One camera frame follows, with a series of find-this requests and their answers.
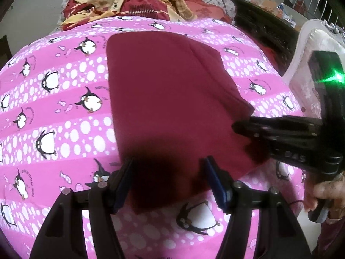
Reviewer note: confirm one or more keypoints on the person's right hand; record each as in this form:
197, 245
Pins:
327, 193

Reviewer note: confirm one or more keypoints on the pink penguin print bedsheet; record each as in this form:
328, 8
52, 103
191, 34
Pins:
62, 91

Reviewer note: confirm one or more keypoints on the red yellow floral blanket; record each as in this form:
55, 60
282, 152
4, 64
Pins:
140, 0

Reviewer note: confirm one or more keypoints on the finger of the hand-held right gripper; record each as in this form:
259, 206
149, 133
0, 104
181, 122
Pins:
250, 131
285, 122

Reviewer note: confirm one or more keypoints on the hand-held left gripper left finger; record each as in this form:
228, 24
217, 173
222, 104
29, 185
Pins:
123, 186

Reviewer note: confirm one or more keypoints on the maroon garment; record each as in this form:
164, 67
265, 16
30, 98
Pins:
167, 94

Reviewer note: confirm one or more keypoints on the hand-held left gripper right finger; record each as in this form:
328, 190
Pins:
215, 186

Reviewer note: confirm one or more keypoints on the person's right forearm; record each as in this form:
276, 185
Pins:
333, 237

